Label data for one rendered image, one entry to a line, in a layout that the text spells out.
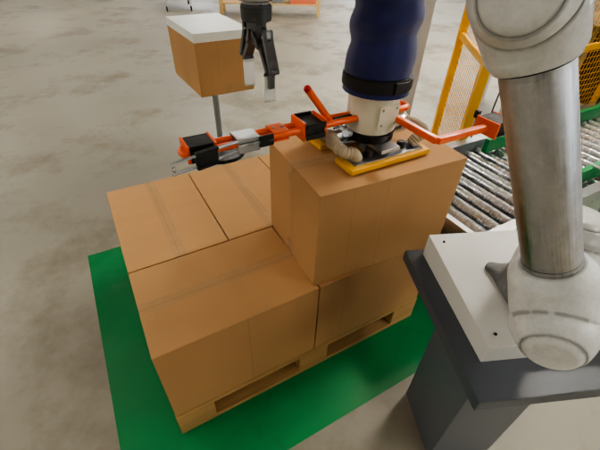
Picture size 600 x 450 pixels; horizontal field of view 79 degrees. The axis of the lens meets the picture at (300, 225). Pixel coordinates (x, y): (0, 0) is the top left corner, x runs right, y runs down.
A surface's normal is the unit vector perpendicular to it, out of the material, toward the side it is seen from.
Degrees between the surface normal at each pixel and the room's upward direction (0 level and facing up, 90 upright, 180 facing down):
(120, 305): 0
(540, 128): 92
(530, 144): 97
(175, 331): 0
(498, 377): 0
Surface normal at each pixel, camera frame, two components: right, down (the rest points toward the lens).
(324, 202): 0.44, 0.58
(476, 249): 0.04, -0.73
